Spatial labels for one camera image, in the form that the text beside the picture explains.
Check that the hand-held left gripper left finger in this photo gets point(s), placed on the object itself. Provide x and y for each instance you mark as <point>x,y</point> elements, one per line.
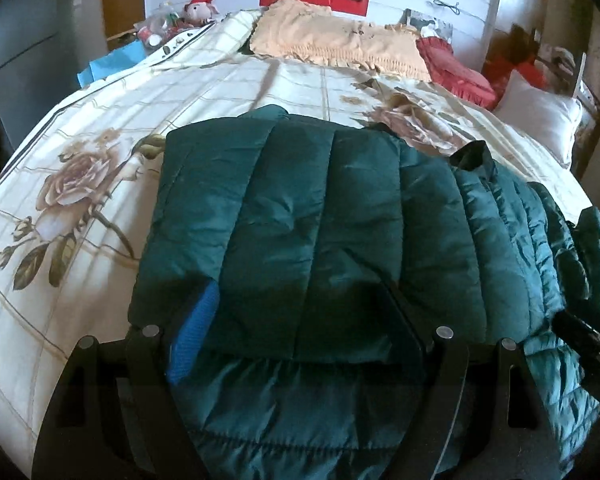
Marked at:
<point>194,332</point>

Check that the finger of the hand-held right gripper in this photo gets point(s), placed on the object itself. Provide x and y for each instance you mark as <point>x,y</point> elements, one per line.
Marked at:
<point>577,332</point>

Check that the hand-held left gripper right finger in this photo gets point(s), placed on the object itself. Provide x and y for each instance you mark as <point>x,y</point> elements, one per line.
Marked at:
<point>447,360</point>

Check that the dark green puffer jacket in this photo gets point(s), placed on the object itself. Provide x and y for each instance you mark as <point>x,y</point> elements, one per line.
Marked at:
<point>330,235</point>

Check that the red clothes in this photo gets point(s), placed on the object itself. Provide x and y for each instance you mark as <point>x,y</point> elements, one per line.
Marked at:
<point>510,60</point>

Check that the white pillow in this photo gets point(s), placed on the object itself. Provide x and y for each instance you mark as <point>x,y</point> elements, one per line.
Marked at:
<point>540,115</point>

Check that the wooden chair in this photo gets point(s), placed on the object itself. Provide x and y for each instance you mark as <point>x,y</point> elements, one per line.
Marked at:
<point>592,110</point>

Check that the floral checked bed cover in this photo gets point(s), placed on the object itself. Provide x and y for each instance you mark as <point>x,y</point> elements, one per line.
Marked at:
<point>79,110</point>

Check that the blue paper bag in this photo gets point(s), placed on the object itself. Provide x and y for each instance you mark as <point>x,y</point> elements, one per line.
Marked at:
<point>112,62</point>

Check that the red frilled pillow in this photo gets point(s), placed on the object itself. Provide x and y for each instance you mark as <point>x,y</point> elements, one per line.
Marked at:
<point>455,72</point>

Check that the plush toy with red hat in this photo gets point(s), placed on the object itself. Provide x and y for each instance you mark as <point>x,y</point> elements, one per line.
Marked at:
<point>199,10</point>

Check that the peach frilled pillow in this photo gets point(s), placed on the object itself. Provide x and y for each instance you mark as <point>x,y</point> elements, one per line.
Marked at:
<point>330,35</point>

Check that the photo print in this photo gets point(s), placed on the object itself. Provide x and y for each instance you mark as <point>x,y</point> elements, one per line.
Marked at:
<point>425,22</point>

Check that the grey refrigerator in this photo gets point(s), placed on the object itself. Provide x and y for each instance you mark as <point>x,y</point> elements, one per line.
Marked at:
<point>24,35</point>

